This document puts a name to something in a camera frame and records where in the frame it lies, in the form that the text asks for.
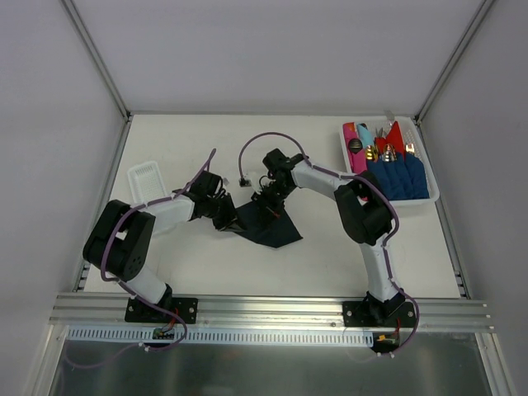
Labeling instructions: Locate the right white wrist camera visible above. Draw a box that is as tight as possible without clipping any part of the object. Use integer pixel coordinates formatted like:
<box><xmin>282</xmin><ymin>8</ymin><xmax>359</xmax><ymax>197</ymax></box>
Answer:
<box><xmin>238</xmin><ymin>172</ymin><xmax>262</xmax><ymax>191</ymax></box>

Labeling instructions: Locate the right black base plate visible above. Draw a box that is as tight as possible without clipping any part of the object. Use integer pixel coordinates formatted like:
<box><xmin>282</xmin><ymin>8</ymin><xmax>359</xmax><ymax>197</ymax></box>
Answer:
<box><xmin>342</xmin><ymin>299</ymin><xmax>417</xmax><ymax>328</ymax></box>

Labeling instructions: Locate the cyan rolled napkin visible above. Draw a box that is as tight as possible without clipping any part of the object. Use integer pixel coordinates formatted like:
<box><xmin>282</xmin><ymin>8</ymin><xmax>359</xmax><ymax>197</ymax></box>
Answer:
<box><xmin>356</xmin><ymin>123</ymin><xmax>375</xmax><ymax>149</ymax></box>

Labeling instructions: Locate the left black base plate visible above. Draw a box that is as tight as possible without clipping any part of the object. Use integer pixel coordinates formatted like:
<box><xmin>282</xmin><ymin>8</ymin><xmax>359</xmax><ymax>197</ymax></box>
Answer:
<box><xmin>125</xmin><ymin>295</ymin><xmax>199</xmax><ymax>324</ymax></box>

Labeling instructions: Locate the aluminium mounting rail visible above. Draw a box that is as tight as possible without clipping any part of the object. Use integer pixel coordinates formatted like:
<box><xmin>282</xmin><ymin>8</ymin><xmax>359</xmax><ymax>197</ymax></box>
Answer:
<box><xmin>49</xmin><ymin>292</ymin><xmax>496</xmax><ymax>333</ymax></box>

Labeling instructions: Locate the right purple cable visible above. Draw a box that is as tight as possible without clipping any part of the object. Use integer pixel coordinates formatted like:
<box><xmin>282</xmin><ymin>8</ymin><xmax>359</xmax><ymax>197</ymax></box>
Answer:
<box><xmin>238</xmin><ymin>131</ymin><xmax>421</xmax><ymax>359</ymax></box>

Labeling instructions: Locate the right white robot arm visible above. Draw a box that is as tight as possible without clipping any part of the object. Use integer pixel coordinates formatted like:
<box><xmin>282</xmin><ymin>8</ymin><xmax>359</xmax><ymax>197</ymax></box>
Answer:
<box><xmin>252</xmin><ymin>148</ymin><xmax>406</xmax><ymax>327</ymax></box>

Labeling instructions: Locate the red rolled napkin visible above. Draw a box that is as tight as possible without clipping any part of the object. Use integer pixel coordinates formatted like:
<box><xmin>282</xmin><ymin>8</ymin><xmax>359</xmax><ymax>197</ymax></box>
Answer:
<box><xmin>375</xmin><ymin>121</ymin><xmax>406</xmax><ymax>155</ymax></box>

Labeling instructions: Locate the large white basket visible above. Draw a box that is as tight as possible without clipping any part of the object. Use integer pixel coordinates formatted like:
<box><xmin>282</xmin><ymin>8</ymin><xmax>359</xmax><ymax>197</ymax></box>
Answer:
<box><xmin>338</xmin><ymin>117</ymin><xmax>440</xmax><ymax>207</ymax></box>

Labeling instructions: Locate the small white utensil tray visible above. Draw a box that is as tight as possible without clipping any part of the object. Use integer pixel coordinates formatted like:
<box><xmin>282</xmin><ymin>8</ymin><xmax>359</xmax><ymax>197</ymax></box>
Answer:
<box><xmin>127</xmin><ymin>161</ymin><xmax>167</xmax><ymax>204</ymax></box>

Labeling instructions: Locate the white slotted cable duct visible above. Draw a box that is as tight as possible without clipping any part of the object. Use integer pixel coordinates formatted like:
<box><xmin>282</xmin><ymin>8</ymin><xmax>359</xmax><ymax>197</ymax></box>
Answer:
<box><xmin>67</xmin><ymin>326</ymin><xmax>374</xmax><ymax>348</ymax></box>

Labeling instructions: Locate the pink rolled napkin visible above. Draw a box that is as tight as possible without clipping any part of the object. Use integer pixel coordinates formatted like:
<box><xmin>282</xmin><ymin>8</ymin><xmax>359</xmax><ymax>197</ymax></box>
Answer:
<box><xmin>342</xmin><ymin>122</ymin><xmax>367</xmax><ymax>174</ymax></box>

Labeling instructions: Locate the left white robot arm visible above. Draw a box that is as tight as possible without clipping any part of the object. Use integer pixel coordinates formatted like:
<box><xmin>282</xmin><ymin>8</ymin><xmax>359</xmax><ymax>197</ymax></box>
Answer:
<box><xmin>82</xmin><ymin>171</ymin><xmax>246</xmax><ymax>322</ymax></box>

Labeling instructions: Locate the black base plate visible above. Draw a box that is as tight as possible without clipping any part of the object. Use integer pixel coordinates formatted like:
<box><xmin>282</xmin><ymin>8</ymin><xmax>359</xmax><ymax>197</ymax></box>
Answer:
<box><xmin>342</xmin><ymin>299</ymin><xmax>417</xmax><ymax>328</ymax></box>
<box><xmin>125</xmin><ymin>295</ymin><xmax>199</xmax><ymax>324</ymax></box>

